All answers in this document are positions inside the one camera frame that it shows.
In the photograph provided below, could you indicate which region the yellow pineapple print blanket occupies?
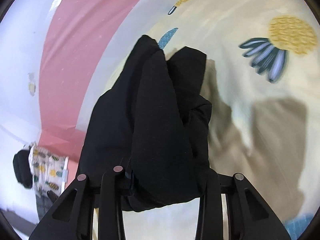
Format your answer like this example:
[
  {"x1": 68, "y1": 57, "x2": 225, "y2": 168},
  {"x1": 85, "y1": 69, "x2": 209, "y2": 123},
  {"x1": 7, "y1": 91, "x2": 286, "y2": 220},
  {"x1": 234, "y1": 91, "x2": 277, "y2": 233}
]
[{"x1": 77, "y1": 0, "x2": 320, "y2": 240}]

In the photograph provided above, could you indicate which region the black jacket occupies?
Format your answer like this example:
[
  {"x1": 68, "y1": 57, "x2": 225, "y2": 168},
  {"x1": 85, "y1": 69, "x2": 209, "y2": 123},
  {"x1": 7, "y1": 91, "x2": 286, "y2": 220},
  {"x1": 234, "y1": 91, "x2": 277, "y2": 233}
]
[{"x1": 79, "y1": 34, "x2": 213, "y2": 213}]

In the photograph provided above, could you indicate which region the white pineapple print cloth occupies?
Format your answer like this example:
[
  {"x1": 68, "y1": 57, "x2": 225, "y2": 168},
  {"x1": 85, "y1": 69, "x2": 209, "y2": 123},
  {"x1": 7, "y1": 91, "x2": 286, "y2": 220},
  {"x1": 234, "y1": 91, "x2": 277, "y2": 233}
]
[{"x1": 27, "y1": 142, "x2": 70, "y2": 198}]

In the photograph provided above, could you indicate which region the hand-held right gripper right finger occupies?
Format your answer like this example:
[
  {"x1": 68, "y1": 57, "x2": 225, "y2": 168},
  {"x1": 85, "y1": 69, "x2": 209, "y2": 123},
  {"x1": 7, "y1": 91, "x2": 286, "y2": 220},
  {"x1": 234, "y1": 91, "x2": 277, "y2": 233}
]
[{"x1": 194, "y1": 168, "x2": 292, "y2": 240}]

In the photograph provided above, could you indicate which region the black hanging garment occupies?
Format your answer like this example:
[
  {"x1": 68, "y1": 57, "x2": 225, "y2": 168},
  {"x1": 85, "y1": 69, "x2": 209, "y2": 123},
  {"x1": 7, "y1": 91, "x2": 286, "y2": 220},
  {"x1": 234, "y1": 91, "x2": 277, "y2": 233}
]
[{"x1": 13, "y1": 149, "x2": 33, "y2": 189}]

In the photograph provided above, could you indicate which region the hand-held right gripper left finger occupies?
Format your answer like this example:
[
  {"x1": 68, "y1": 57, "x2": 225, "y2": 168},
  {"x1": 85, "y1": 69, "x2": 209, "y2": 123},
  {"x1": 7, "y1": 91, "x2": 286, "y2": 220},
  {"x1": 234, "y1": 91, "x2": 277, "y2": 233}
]
[{"x1": 29, "y1": 165, "x2": 137, "y2": 240}]

